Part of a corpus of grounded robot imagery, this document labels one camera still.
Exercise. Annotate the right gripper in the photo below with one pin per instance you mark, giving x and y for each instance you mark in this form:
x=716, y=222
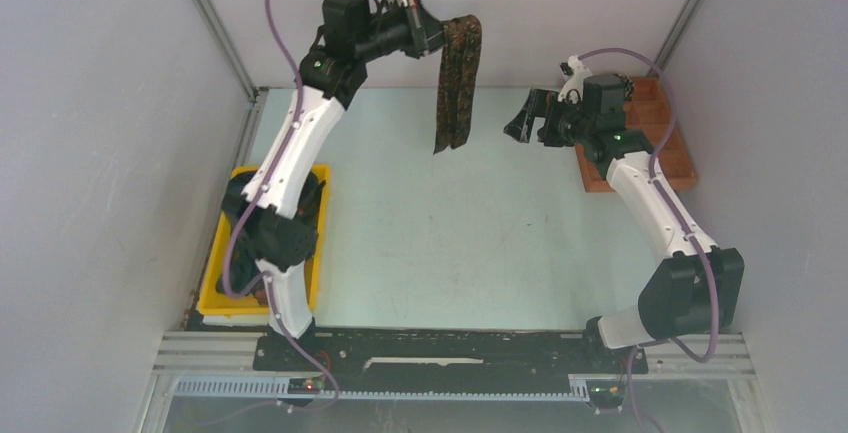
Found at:
x=540, y=103

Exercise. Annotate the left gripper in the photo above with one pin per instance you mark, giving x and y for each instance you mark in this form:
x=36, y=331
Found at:
x=425, y=33

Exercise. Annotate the dark key-patterned tie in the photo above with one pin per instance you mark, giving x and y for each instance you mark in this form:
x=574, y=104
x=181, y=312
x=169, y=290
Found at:
x=459, y=66

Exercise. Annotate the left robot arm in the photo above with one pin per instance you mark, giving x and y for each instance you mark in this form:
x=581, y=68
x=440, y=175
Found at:
x=352, y=34

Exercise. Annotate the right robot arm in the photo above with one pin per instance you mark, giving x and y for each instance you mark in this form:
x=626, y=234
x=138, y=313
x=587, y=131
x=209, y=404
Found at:
x=695, y=286

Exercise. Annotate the dark green ties pile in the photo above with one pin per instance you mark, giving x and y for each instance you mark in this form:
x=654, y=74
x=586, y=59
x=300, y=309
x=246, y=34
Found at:
x=245, y=264

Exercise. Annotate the yellow plastic bin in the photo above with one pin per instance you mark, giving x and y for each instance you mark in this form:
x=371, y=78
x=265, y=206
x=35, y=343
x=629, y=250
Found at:
x=213, y=303

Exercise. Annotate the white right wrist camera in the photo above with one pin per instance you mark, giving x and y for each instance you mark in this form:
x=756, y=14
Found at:
x=575, y=73

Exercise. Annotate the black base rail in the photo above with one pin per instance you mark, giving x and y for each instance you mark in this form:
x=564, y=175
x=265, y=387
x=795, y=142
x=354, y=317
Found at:
x=494, y=363

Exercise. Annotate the aluminium frame rail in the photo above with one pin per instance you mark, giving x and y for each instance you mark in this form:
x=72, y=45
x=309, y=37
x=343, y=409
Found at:
x=204, y=363

